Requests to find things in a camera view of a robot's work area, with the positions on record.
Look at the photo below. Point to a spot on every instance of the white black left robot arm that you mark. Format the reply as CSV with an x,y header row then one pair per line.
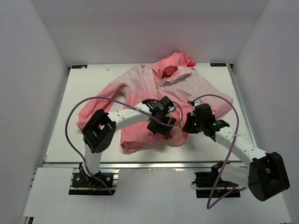
x,y
101,127

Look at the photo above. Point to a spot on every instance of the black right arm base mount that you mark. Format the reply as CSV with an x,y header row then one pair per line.
x,y
204,182

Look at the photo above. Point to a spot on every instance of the pink hooded zip jacket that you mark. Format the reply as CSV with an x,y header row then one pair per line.
x,y
173,77

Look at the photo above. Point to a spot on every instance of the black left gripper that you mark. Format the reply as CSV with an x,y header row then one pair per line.
x,y
163,129

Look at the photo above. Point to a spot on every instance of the blue label sticker right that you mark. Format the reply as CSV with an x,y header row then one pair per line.
x,y
218,64

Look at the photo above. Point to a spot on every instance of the blue label sticker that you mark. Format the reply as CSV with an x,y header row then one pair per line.
x,y
79,66
218,64

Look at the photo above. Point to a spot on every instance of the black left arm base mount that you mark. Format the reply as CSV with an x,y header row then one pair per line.
x,y
80,186

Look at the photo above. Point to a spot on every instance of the aluminium table frame rail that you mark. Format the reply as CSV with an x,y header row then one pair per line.
x,y
136,165

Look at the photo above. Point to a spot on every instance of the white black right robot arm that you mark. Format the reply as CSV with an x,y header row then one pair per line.
x,y
264,173

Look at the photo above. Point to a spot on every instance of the blue label sticker left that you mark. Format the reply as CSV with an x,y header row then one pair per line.
x,y
79,66

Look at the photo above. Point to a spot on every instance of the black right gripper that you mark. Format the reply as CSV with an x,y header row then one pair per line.
x,y
188,128

